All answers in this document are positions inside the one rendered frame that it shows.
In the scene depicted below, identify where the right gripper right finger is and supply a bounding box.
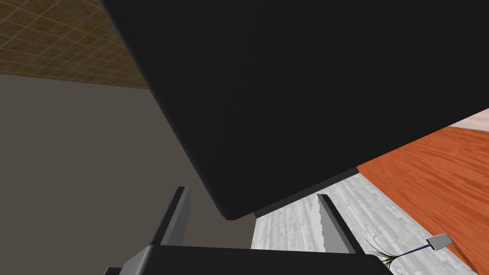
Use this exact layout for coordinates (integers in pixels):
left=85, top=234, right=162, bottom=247
left=316, top=193, right=367, bottom=254

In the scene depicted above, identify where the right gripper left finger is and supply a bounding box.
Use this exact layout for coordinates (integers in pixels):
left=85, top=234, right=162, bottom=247
left=150, top=186, right=191, bottom=247

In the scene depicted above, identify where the black cupboard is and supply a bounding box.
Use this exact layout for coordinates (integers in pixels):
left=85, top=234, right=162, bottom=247
left=100, top=0, right=489, bottom=221

